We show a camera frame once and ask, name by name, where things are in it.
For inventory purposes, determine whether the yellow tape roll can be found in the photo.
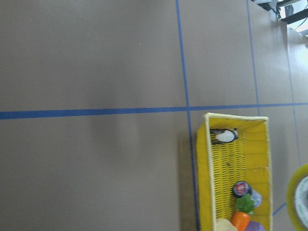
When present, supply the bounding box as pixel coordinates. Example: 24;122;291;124
286;163;308;231

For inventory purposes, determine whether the yellow plastic basket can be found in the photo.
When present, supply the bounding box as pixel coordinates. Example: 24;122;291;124
196;113;273;231

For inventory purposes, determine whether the panda figurine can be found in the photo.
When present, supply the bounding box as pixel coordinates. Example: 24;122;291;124
210;128;239;145

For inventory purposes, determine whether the small printed can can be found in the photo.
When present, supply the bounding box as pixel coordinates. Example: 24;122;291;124
232;181;263;207

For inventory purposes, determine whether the orange toy carrot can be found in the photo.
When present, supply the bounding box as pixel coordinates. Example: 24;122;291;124
231;194;255;231

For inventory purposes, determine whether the toy croissant bread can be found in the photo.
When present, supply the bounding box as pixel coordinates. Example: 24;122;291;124
216;218;238;231

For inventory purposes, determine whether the purple foam cube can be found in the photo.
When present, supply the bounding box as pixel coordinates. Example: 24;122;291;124
246;221;265;231

